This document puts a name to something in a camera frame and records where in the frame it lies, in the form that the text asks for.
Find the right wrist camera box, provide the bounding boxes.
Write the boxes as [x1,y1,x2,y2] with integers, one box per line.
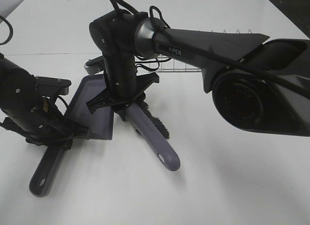
[84,56,105,75]

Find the metal wire rack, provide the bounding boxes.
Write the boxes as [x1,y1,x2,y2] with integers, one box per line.
[135,28,247,72]

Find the grey hand brush black bristles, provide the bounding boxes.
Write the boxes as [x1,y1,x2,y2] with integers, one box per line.
[125,100,181,171]

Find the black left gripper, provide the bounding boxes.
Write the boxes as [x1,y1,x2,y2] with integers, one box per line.
[0,89,90,150]

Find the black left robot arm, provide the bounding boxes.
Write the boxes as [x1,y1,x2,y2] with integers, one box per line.
[0,55,89,146]

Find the grey plastic dustpan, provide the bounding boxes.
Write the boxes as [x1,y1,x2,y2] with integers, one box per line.
[29,74,114,197]

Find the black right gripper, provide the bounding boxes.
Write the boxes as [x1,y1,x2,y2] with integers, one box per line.
[86,52,159,121]

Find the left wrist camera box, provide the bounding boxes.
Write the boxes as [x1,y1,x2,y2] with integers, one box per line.
[35,76,71,98]

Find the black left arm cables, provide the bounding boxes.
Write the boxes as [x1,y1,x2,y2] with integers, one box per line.
[0,15,73,148]

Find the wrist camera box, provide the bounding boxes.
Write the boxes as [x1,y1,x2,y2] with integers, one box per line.
[35,76,71,98]
[84,56,105,75]

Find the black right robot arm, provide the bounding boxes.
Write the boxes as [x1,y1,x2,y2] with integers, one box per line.
[87,10,310,136]

